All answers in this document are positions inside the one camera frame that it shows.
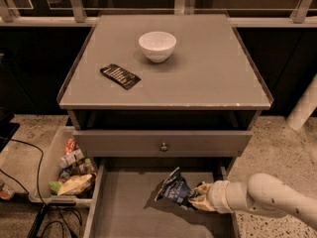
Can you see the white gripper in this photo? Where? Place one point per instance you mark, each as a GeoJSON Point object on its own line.
{"type": "Point", "coordinates": [218, 194]}

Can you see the blue kettle chip bag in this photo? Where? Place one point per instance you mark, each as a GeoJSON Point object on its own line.
{"type": "Point", "coordinates": [176, 189]}

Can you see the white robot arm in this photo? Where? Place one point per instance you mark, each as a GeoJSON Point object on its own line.
{"type": "Point", "coordinates": [261, 194]}

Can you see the round metal drawer knob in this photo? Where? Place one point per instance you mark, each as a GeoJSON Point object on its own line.
{"type": "Point", "coordinates": [163, 147]}

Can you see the open grey middle drawer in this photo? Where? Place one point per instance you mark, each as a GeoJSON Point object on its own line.
{"type": "Point", "coordinates": [124, 205]}

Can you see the grey drawer cabinet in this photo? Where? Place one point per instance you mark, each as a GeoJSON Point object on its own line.
{"type": "Point", "coordinates": [207, 84]}

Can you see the closed grey top drawer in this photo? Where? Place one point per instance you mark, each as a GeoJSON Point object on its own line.
{"type": "Point", "coordinates": [146, 143]}

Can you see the yellow snack bag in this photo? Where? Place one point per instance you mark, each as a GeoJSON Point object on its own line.
{"type": "Point", "coordinates": [76, 184]}

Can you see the white snack box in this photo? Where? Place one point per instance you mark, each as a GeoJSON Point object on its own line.
{"type": "Point", "coordinates": [70, 158]}

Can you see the clear plastic storage bin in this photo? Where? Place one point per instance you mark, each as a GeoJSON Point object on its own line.
{"type": "Point", "coordinates": [50, 170]}

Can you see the black snack packet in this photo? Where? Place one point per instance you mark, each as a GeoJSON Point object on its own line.
{"type": "Point", "coordinates": [119, 75]}

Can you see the green snack packet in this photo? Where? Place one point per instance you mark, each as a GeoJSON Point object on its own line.
{"type": "Point", "coordinates": [55, 187]}

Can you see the white ceramic bowl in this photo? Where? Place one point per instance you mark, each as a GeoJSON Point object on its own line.
{"type": "Point", "coordinates": [157, 46]}

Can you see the red white object on floor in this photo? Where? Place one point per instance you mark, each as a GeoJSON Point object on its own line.
{"type": "Point", "coordinates": [6, 192]}

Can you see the black equipment at left edge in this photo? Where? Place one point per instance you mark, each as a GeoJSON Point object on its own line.
{"type": "Point", "coordinates": [7, 127]}

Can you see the metal window railing frame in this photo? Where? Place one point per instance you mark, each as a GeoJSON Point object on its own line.
{"type": "Point", "coordinates": [241, 13]}

